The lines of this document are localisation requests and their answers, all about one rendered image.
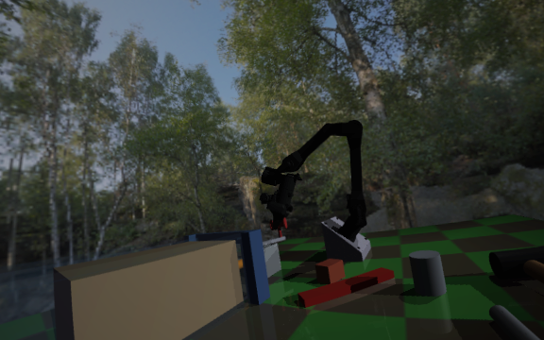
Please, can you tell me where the black mallet with brown wooden handle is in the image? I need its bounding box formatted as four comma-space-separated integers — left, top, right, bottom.
489, 246, 544, 284

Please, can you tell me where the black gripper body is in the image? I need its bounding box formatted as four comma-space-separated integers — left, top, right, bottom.
266, 187, 294, 214

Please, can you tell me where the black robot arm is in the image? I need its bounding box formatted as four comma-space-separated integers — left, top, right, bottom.
261, 120, 367, 243

